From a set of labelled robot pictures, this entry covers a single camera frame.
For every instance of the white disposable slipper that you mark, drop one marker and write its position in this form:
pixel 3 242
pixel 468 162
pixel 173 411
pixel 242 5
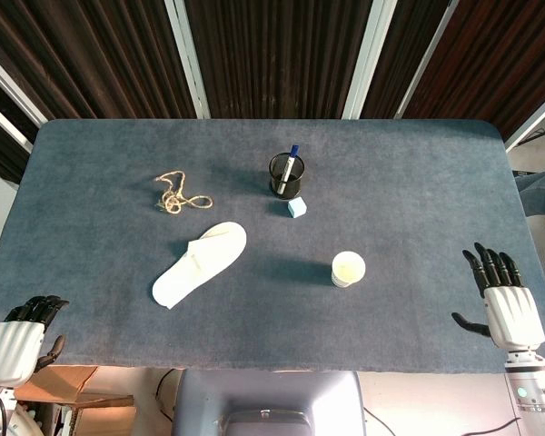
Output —
pixel 200 263

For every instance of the blue jeans person leg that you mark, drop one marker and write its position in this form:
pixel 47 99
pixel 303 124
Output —
pixel 542 193

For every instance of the tangled jute twine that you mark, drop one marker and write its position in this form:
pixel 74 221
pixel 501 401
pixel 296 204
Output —
pixel 178 196

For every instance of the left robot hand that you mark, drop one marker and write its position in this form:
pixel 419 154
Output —
pixel 9 347

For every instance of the brown cardboard box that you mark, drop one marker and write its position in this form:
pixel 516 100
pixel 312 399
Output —
pixel 72 399

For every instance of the white paper cup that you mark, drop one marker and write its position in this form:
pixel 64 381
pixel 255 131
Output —
pixel 348 269

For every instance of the grey robot torso base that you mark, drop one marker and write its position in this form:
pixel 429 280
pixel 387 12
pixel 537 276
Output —
pixel 268 404

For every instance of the black mesh pen holder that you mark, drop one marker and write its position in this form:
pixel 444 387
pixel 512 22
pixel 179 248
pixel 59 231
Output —
pixel 285 178

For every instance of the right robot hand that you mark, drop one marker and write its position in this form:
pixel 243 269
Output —
pixel 513 318

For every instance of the light blue eraser block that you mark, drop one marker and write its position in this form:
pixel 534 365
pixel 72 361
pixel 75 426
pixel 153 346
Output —
pixel 297 207

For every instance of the blue felt table cover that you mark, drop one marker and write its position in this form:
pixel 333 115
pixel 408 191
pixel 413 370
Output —
pixel 263 245

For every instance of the blue capped marker pen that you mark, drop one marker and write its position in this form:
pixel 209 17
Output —
pixel 287 170

